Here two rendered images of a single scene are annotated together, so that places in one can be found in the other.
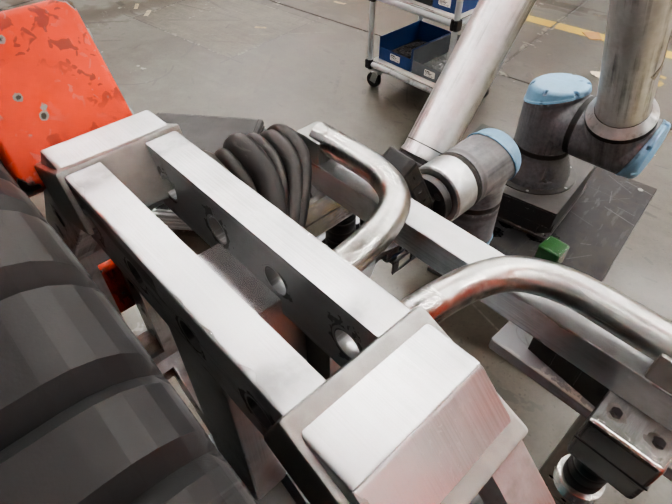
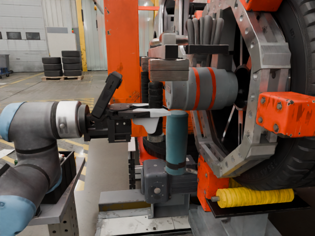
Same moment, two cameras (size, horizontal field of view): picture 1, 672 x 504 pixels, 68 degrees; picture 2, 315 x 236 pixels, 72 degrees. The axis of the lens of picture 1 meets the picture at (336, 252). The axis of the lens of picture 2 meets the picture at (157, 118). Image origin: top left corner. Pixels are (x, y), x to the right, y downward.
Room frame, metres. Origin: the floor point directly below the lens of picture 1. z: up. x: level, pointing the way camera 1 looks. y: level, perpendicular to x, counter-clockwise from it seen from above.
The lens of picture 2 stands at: (0.86, 0.30, 0.96)
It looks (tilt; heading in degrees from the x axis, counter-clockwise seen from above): 16 degrees down; 216
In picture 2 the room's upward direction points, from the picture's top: straight up
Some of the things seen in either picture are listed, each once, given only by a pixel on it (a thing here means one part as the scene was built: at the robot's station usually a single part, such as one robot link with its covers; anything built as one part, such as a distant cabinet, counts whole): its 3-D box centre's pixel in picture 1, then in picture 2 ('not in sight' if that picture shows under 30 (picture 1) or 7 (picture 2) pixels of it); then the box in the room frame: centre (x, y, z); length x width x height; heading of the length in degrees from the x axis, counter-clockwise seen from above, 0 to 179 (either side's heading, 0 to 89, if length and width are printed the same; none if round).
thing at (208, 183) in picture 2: not in sight; (221, 183); (0.12, 0.08, 0.48); 0.16 x 0.12 x 0.17; 133
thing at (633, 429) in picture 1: (639, 417); (153, 63); (0.17, -0.22, 0.93); 0.09 x 0.05 x 0.05; 133
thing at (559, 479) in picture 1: (605, 448); (145, 89); (0.19, -0.24, 0.83); 0.04 x 0.04 x 0.16
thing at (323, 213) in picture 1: (320, 196); (168, 69); (0.42, 0.02, 0.93); 0.09 x 0.05 x 0.05; 133
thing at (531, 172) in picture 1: (537, 156); not in sight; (1.19, -0.57, 0.45); 0.19 x 0.19 x 0.10
